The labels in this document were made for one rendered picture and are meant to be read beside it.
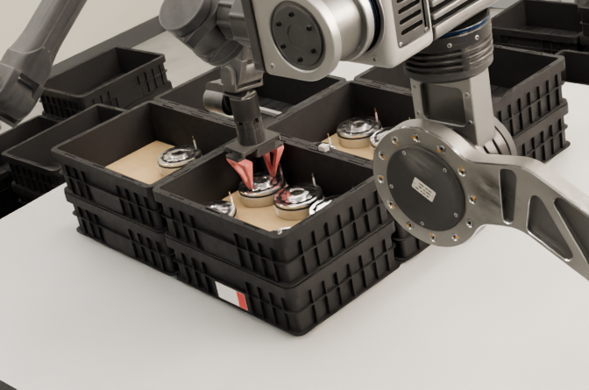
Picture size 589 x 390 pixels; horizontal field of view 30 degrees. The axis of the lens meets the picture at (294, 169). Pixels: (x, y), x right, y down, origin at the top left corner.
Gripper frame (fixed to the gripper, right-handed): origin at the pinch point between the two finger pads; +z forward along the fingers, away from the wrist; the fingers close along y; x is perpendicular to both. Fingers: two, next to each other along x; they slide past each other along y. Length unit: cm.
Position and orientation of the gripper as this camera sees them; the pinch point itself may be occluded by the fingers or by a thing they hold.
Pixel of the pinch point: (260, 178)
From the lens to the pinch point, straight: 233.5
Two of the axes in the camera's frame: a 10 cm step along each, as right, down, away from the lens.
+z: 1.8, 8.8, 4.4
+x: 6.2, 2.4, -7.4
